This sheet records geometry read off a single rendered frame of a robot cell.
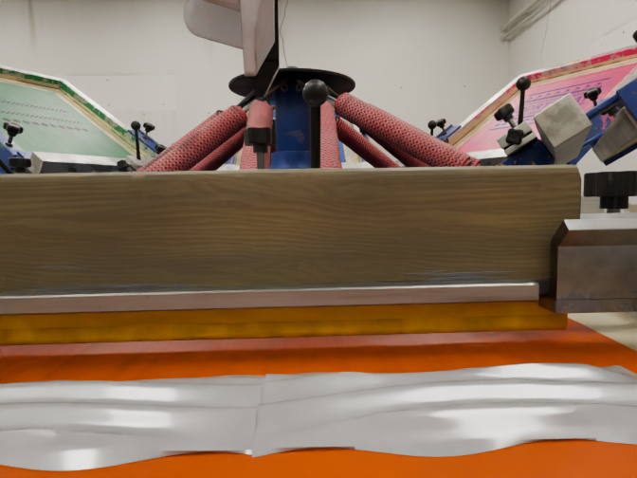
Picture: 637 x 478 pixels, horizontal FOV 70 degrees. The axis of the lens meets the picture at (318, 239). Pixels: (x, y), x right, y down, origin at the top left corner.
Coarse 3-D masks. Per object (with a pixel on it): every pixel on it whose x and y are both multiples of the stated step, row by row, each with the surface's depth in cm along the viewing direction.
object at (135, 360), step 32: (0, 352) 27; (32, 352) 27; (64, 352) 27; (96, 352) 27; (128, 352) 27; (160, 352) 27; (192, 352) 26; (224, 352) 26; (256, 352) 26; (256, 416) 19
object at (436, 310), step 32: (0, 320) 26; (32, 320) 26; (64, 320) 26; (96, 320) 26; (128, 320) 27; (160, 320) 27; (192, 320) 27; (224, 320) 27; (256, 320) 27; (288, 320) 27; (320, 320) 27
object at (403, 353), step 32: (288, 352) 26; (320, 352) 26; (352, 352) 26; (384, 352) 26; (416, 352) 26; (448, 352) 26; (480, 352) 26; (512, 352) 26; (544, 352) 25; (576, 352) 25; (608, 352) 25; (512, 448) 16; (544, 448) 16; (576, 448) 16; (608, 448) 16
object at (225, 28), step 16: (192, 0) 28; (192, 16) 28; (208, 16) 28; (224, 16) 28; (240, 16) 28; (192, 32) 28; (208, 32) 28; (224, 32) 28; (240, 32) 28; (240, 48) 29; (272, 48) 28; (272, 64) 28; (256, 80) 28; (272, 80) 28; (256, 96) 28
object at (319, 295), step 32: (128, 288) 25; (160, 288) 25; (192, 288) 25; (224, 288) 25; (256, 288) 25; (288, 288) 24; (320, 288) 24; (352, 288) 24; (384, 288) 24; (416, 288) 25; (448, 288) 25; (480, 288) 25; (512, 288) 25
